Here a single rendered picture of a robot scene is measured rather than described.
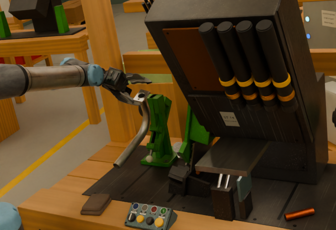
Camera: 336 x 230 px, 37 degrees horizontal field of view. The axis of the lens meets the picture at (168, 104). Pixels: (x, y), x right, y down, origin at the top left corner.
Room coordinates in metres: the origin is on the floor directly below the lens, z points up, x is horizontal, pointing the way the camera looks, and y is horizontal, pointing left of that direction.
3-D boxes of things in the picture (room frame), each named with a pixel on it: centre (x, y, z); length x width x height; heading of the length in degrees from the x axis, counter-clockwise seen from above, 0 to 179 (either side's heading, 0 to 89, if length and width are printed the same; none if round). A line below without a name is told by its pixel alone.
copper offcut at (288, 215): (1.29, -0.34, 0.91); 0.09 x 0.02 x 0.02; 97
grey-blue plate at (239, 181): (1.36, -0.19, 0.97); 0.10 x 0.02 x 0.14; 148
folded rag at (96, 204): (1.54, 0.31, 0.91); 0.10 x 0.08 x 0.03; 159
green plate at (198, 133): (1.53, -0.11, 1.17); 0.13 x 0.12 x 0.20; 58
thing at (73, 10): (10.89, 1.68, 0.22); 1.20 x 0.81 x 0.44; 158
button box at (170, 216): (1.40, 0.12, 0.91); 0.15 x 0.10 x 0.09; 58
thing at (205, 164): (1.42, -0.22, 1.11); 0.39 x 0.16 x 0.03; 148
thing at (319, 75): (1.61, -0.37, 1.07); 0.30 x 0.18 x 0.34; 58
